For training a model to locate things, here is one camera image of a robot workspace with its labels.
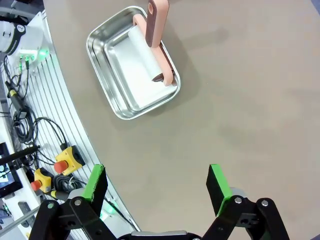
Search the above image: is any thin black rod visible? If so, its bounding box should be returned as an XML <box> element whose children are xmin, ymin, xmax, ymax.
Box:
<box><xmin>0</xmin><ymin>145</ymin><xmax>41</xmax><ymax>166</ymax></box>

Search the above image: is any tangled black cable bundle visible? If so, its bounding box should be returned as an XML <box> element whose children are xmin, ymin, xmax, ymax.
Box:
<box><xmin>3</xmin><ymin>56</ymin><xmax>38</xmax><ymax>146</ymax></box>

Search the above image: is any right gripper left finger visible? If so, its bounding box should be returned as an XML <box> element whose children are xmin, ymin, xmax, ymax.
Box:
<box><xmin>28</xmin><ymin>163</ymin><xmax>118</xmax><ymax>240</ymax></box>

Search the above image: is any black emergency stop cable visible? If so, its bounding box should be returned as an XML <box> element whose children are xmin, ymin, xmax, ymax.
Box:
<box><xmin>32</xmin><ymin>116</ymin><xmax>69</xmax><ymax>151</ymax></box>

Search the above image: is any white slotted mounting plate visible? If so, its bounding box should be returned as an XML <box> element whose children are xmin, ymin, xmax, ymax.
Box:
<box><xmin>0</xmin><ymin>9</ymin><xmax>141</xmax><ymax>240</ymax></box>

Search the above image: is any pink lint roller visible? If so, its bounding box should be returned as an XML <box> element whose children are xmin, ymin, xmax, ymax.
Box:
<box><xmin>127</xmin><ymin>0</ymin><xmax>176</xmax><ymax>87</ymax></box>

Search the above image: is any coiled grey black cable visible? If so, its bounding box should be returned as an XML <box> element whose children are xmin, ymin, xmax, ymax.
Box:
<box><xmin>53</xmin><ymin>174</ymin><xmax>87</xmax><ymax>200</ymax></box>

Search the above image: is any rectangular stainless steel tray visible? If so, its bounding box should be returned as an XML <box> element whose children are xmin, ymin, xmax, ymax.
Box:
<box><xmin>86</xmin><ymin>6</ymin><xmax>181</xmax><ymax>121</ymax></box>

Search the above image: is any black tablet screen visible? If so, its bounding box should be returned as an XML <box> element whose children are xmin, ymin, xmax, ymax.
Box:
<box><xmin>0</xmin><ymin>141</ymin><xmax>24</xmax><ymax>199</ymax></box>

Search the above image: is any small yellow emergency stop box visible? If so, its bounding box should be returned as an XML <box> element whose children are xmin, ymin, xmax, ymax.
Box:
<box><xmin>30</xmin><ymin>167</ymin><xmax>53</xmax><ymax>193</ymax></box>

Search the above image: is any large yellow emergency stop box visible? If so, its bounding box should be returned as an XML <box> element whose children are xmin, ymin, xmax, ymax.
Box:
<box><xmin>54</xmin><ymin>146</ymin><xmax>86</xmax><ymax>176</ymax></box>

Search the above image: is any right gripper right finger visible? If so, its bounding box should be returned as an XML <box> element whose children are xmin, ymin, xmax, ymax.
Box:
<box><xmin>199</xmin><ymin>163</ymin><xmax>291</xmax><ymax>240</ymax></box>

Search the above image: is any small black remote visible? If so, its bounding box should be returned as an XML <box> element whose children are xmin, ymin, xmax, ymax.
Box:
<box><xmin>18</xmin><ymin>201</ymin><xmax>30</xmax><ymax>214</ymax></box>

